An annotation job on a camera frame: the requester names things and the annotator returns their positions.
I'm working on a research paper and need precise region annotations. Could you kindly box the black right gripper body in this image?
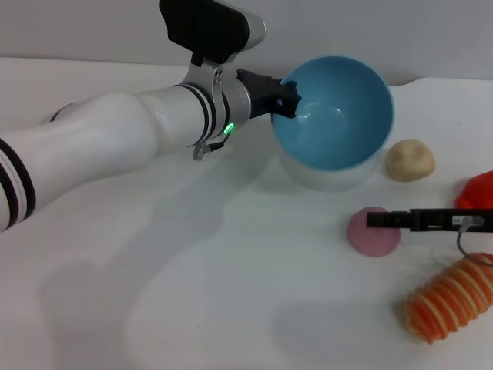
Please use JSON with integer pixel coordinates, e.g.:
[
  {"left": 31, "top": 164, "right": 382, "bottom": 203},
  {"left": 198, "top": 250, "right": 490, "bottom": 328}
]
[{"left": 408, "top": 207, "right": 493, "bottom": 234}]

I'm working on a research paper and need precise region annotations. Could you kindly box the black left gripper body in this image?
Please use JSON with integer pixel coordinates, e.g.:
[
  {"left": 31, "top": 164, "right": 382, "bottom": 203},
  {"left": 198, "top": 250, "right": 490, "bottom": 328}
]
[{"left": 236, "top": 69, "right": 285, "bottom": 119}]

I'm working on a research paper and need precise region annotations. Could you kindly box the pink toy peach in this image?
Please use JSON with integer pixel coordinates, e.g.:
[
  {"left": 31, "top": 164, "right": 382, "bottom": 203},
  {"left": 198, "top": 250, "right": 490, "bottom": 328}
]
[{"left": 346, "top": 207, "right": 401, "bottom": 257}]

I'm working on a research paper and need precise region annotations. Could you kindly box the blue bowl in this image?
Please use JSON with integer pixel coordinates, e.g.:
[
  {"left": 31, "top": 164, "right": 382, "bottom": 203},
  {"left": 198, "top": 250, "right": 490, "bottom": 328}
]
[{"left": 271, "top": 56, "right": 395, "bottom": 193}]

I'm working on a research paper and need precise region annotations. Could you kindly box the red toy pepper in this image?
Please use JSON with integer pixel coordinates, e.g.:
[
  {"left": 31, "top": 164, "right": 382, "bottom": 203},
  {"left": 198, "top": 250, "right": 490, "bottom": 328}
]
[{"left": 454, "top": 171, "right": 493, "bottom": 211}]

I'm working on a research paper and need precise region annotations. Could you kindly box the beige toy potato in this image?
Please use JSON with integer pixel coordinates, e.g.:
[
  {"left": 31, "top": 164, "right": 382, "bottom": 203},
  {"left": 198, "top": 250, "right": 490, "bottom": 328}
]
[{"left": 386, "top": 139, "right": 435, "bottom": 181}]

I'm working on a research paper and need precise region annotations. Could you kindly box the orange striped toy shrimp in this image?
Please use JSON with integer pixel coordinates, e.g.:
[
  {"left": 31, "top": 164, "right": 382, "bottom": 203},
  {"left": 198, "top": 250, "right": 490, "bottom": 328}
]
[{"left": 403, "top": 252, "right": 493, "bottom": 344}]

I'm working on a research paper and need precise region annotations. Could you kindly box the right gripper grey cable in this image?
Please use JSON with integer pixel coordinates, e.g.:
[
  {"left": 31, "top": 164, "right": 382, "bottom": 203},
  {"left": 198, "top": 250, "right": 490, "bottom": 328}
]
[{"left": 457, "top": 217, "right": 493, "bottom": 267}]

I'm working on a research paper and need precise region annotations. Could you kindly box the left arm connector cable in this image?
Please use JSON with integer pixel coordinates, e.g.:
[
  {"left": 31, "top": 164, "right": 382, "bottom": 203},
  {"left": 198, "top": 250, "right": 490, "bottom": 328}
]
[{"left": 191, "top": 133, "right": 234, "bottom": 161}]

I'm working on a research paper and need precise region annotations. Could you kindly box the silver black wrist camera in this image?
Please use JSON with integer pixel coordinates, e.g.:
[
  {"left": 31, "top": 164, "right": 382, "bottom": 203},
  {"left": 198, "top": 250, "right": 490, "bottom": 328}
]
[{"left": 159, "top": 0, "right": 267, "bottom": 66}]

